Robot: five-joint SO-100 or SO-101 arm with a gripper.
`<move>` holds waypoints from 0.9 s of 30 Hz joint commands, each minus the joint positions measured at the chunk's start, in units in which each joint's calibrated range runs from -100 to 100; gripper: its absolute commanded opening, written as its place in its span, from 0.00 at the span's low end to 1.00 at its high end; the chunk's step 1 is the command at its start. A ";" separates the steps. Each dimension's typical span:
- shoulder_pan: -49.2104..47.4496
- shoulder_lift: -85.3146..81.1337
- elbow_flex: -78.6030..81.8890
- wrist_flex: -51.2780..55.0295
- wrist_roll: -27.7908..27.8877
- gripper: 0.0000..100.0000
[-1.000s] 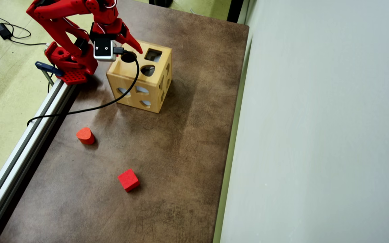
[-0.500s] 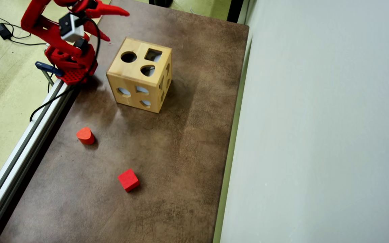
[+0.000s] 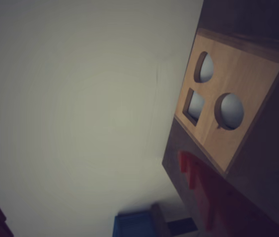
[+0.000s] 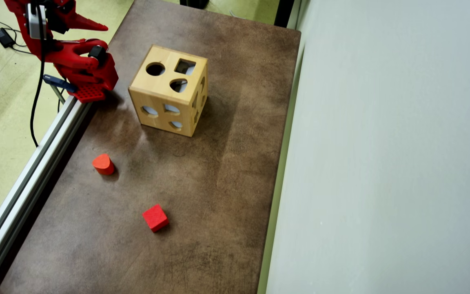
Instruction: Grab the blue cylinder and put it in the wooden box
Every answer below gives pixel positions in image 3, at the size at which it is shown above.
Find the wooden shape sorter box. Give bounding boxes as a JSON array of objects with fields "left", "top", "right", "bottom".
[{"left": 162, "top": 27, "right": 279, "bottom": 237}]

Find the blue clamp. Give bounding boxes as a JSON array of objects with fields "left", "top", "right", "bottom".
[{"left": 112, "top": 202, "right": 201, "bottom": 237}]

